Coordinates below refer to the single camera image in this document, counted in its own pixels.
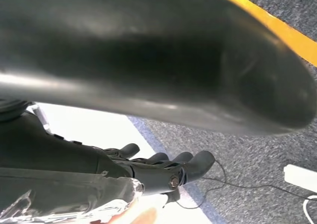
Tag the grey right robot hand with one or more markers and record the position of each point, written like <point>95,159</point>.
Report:
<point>149,58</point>

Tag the yellow floor tape outline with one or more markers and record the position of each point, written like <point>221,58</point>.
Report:
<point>284,32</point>

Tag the clear plastic wrap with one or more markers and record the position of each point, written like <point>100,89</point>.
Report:
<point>62,202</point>

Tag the white power strip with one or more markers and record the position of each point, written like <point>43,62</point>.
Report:
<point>300,177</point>

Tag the grey metal post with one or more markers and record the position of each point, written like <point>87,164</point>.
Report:
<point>41,117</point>

